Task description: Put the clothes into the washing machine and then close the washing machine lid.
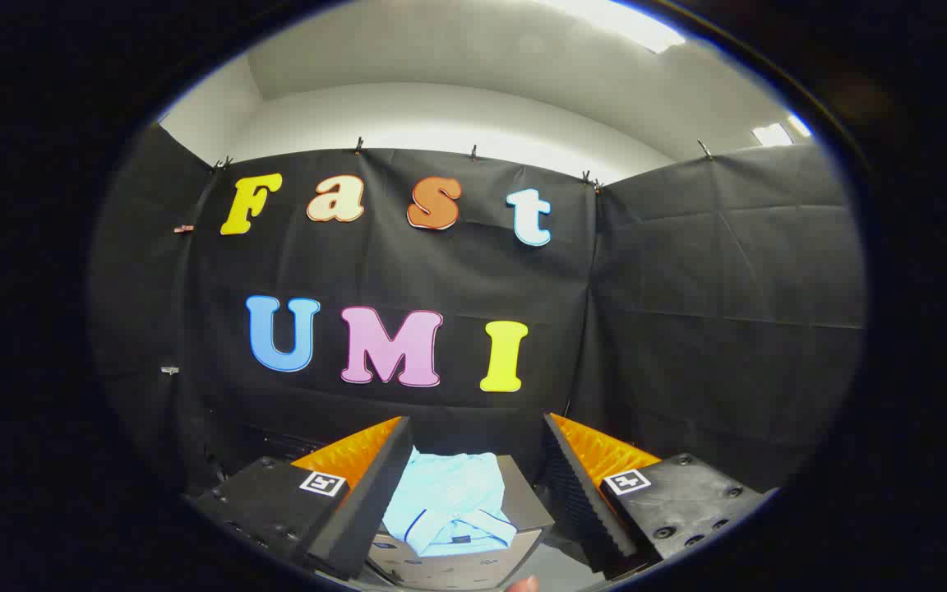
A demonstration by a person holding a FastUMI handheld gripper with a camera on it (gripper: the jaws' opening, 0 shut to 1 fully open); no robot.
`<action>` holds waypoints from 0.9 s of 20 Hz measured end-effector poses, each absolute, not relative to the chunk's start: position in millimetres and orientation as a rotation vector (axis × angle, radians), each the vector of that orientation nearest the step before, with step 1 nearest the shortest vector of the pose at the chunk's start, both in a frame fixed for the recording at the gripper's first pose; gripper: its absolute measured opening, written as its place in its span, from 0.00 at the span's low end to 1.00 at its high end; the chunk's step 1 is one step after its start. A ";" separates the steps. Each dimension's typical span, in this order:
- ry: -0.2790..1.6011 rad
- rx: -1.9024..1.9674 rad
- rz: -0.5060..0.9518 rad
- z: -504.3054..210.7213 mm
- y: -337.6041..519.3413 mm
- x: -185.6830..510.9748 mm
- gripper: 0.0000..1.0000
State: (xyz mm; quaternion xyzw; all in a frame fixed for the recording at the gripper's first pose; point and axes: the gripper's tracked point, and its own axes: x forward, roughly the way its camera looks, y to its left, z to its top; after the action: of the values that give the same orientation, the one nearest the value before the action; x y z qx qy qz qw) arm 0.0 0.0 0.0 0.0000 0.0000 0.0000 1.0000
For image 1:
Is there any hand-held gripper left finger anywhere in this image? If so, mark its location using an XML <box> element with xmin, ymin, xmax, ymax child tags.
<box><xmin>192</xmin><ymin>416</ymin><xmax>413</xmax><ymax>580</ymax></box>

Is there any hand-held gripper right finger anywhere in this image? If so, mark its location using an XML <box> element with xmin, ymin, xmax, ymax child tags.
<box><xmin>539</xmin><ymin>412</ymin><xmax>773</xmax><ymax>575</ymax></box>

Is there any light blue shirt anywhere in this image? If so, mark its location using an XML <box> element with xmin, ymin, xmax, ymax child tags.
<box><xmin>381</xmin><ymin>448</ymin><xmax>520</xmax><ymax>558</ymax></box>

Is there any cardboard box with grey top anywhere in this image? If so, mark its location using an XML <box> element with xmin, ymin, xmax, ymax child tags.
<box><xmin>367</xmin><ymin>455</ymin><xmax>557</xmax><ymax>591</ymax></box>

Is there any small ceiling light panel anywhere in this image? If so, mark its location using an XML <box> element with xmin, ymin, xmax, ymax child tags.
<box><xmin>751</xmin><ymin>113</ymin><xmax>813</xmax><ymax>148</ymax></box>

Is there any long ceiling light panel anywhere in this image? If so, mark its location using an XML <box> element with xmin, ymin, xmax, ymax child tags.
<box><xmin>554</xmin><ymin>0</ymin><xmax>686</xmax><ymax>55</ymax></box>

